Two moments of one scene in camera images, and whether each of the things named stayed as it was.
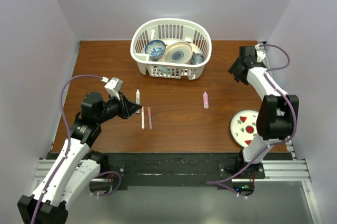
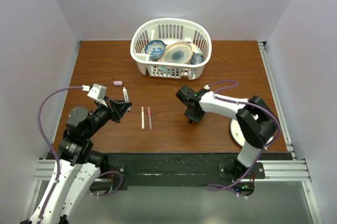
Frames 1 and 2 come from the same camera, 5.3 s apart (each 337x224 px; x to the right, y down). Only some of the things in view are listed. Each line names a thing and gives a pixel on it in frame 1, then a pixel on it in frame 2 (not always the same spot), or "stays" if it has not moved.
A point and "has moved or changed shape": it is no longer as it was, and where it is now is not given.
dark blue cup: [197, 58] stays
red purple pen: [149, 113] stays
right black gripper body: [234, 70] to [196, 116]
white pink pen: [142, 122] stays
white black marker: [138, 99] has moved or changed shape
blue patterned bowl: [155, 49] stays
